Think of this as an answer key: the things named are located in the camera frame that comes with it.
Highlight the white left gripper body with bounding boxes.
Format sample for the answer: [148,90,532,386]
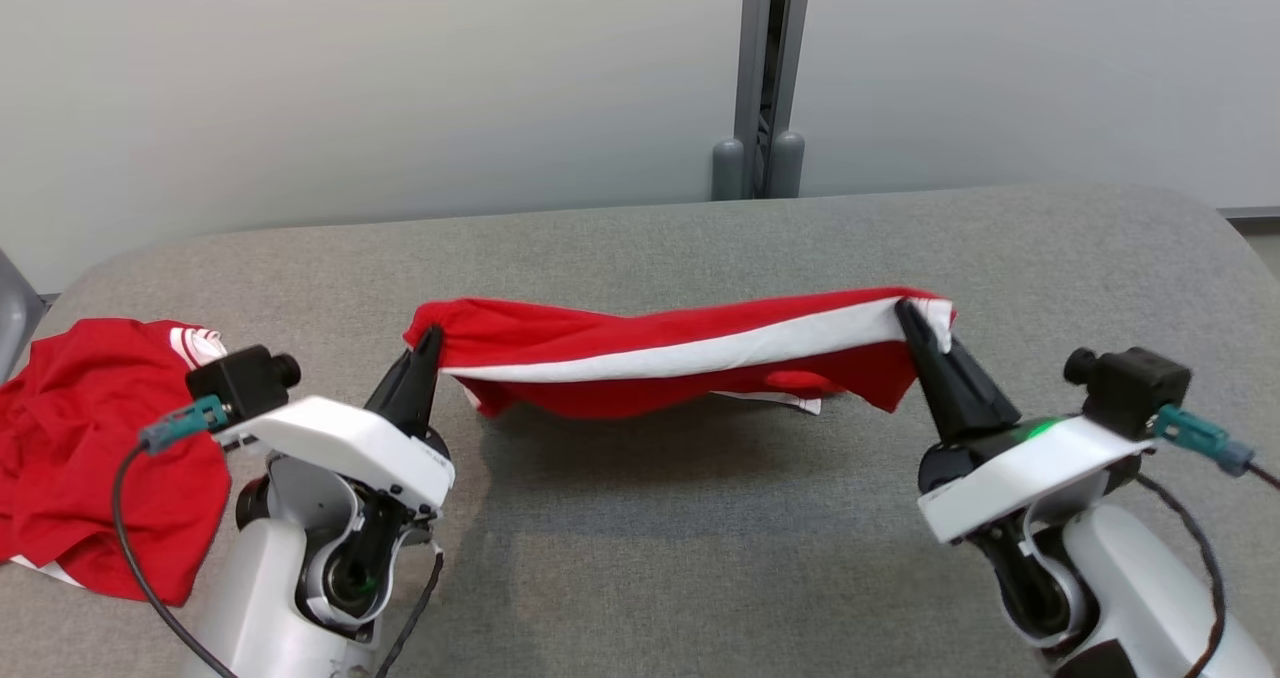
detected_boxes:
[215,396,456,519]

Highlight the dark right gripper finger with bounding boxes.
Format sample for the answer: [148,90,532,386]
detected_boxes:
[943,340,1023,433]
[893,298,986,444]

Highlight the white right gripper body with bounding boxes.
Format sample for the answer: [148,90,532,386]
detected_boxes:
[917,416,1156,546]

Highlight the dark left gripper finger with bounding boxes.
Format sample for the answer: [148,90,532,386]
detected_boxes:
[363,350,421,427]
[400,326,446,439]

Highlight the red shorts white stripe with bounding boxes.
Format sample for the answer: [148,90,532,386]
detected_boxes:
[403,287,956,421]

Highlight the red jersey white sleeves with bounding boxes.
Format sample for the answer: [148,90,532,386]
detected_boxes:
[0,318,233,607]

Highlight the grey metal support leg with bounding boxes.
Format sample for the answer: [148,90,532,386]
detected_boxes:
[0,248,46,384]

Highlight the left camera cable teal plug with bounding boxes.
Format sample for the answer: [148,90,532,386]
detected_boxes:
[112,396,236,678]

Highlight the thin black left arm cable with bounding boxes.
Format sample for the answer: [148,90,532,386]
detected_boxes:
[375,543,446,678]

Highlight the grey metal partition post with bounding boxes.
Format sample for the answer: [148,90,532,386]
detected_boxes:
[711,0,814,202]

